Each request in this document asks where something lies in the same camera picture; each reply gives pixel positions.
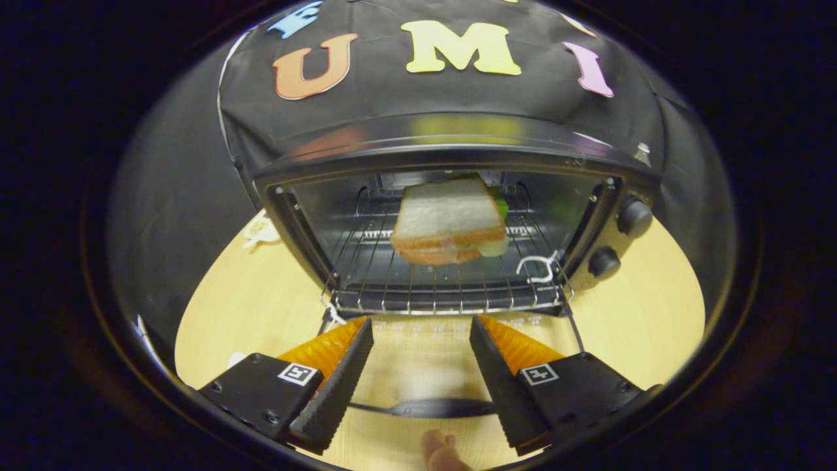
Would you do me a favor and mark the white power plug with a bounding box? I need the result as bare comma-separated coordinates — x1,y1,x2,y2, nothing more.
243,209,282,249

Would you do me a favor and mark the toast sandwich with lettuce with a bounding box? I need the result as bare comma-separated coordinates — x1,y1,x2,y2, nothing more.
390,173,511,266

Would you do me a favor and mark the black toaster oven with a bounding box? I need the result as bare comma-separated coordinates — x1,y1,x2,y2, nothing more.
252,113,661,419

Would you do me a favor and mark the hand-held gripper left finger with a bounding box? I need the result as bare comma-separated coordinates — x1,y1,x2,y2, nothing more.
198,318,375,455

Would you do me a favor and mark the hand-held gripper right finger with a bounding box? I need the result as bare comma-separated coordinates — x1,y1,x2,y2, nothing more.
470,314,648,457

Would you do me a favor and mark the wire oven rack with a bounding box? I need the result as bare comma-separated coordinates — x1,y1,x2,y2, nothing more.
320,186,576,316

